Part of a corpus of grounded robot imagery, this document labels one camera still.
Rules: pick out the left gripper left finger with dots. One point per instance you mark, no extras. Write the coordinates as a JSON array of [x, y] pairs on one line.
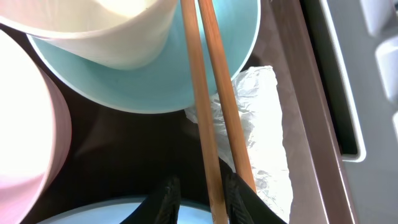
[[160, 207]]

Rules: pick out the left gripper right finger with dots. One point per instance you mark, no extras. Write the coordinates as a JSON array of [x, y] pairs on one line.
[[243, 206]]

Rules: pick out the dark blue plate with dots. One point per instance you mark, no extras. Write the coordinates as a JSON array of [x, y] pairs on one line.
[[116, 210]]

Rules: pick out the clear plastic wrap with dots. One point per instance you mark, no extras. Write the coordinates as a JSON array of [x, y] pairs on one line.
[[260, 112]]

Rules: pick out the grey dishwasher rack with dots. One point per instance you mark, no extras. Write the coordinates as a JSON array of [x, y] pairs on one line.
[[355, 43]]

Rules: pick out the light blue bowl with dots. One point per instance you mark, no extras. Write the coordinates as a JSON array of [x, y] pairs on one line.
[[165, 84]]

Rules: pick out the pink bowl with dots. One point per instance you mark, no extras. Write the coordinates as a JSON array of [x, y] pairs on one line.
[[36, 131]]

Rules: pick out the cream cup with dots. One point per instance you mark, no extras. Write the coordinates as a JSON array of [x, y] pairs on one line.
[[117, 34]]

